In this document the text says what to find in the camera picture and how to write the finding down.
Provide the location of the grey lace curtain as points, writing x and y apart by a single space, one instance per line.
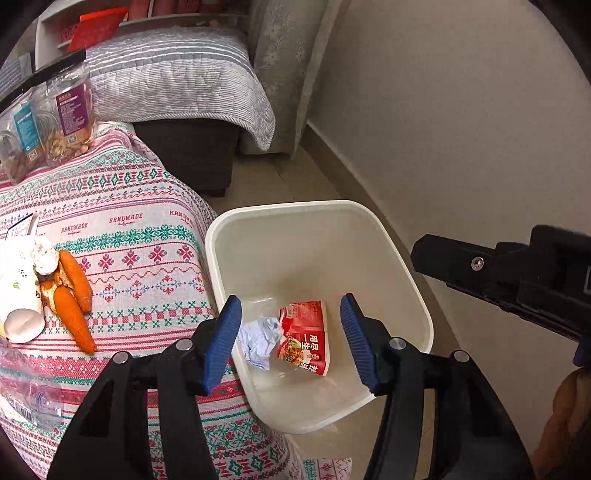
287 43

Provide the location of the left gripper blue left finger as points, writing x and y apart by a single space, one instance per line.
222 332

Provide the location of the blue white paper card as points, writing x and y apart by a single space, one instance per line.
25 226

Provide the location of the white plastic trash bin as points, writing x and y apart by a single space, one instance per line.
292 263

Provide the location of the patterned handmade tablecloth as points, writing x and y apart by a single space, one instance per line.
138 234

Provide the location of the grey quilted bed cover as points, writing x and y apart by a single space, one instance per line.
179 73

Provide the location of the teal label snack jar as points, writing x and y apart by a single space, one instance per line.
21 146

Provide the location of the red cushion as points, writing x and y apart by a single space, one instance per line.
96 27

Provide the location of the clear plastic water bottle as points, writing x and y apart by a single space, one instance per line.
36 397

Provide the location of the red instant noodle cup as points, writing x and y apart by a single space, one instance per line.
305 340

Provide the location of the floral paper cup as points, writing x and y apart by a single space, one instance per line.
22 311

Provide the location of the small orange peel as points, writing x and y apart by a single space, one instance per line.
79 283

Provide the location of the white paper ball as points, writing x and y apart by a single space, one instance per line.
257 339

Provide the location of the large orange peel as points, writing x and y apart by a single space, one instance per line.
61 301

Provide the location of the white bookshelf headboard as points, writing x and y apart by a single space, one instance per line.
54 28

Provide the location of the purple label nut jar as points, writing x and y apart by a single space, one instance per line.
63 108

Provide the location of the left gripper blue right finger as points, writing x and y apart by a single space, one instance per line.
368 341

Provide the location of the person right hand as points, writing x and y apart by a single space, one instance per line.
570 412

